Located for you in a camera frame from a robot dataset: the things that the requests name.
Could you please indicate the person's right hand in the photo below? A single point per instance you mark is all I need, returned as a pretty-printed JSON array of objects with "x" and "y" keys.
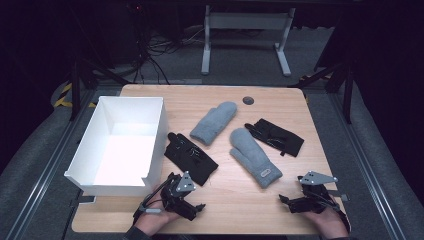
[{"x": 331, "y": 223}]

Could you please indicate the person's left hand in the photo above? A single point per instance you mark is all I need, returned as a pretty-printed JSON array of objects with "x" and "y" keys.
[{"x": 151, "y": 220}]

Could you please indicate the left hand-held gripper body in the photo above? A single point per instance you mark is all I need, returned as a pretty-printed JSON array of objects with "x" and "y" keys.
[{"x": 173, "y": 200}]

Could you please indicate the white box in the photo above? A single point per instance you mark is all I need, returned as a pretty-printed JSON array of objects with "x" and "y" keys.
[{"x": 126, "y": 160}]

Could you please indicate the white metal table frame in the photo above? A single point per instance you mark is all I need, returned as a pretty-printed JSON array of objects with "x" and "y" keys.
[{"x": 248, "y": 20}]

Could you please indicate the aluminium floor rail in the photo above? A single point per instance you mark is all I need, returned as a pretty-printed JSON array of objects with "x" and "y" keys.
[
  {"x": 366, "y": 166},
  {"x": 43, "y": 176}
]

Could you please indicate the grey metal table bracket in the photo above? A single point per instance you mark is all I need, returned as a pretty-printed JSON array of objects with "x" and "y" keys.
[
  {"x": 86, "y": 199},
  {"x": 340, "y": 196}
]

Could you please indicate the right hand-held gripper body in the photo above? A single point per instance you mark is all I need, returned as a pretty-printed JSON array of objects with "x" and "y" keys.
[{"x": 313, "y": 200}]

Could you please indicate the black metal stand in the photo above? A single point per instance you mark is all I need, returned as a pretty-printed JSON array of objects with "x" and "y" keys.
[
  {"x": 75, "y": 93},
  {"x": 348, "y": 96}
]

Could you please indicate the black glove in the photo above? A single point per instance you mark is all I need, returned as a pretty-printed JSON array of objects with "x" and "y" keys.
[
  {"x": 190, "y": 160},
  {"x": 276, "y": 136}
]

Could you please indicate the grey mitten with label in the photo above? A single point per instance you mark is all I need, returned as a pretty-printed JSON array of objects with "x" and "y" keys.
[{"x": 253, "y": 156}]

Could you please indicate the dark round table grommet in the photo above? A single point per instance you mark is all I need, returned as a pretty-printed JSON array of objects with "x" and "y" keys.
[{"x": 248, "y": 100}]

